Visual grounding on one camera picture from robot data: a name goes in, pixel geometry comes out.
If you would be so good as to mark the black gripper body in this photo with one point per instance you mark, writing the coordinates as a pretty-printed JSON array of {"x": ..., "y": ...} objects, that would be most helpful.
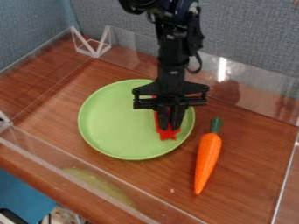
[{"x": 170, "y": 90}]

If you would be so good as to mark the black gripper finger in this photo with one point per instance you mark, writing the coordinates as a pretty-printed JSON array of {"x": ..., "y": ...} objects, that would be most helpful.
[
  {"x": 176, "y": 116},
  {"x": 163, "y": 117}
]

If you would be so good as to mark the red star-shaped block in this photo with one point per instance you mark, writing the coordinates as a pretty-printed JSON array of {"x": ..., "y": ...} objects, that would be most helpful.
[{"x": 164, "y": 134}]

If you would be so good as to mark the orange toy carrot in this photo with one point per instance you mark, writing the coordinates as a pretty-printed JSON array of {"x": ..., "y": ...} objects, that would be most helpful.
[{"x": 207, "y": 155}]

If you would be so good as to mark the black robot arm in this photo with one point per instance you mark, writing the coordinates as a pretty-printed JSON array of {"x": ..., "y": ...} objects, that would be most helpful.
[{"x": 176, "y": 20}]

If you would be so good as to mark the green round plate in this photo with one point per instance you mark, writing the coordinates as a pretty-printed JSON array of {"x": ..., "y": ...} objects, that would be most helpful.
[{"x": 120, "y": 131}]

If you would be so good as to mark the clear acrylic enclosure wall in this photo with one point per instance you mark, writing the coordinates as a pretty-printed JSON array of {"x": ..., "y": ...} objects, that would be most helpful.
[{"x": 252, "y": 188}]

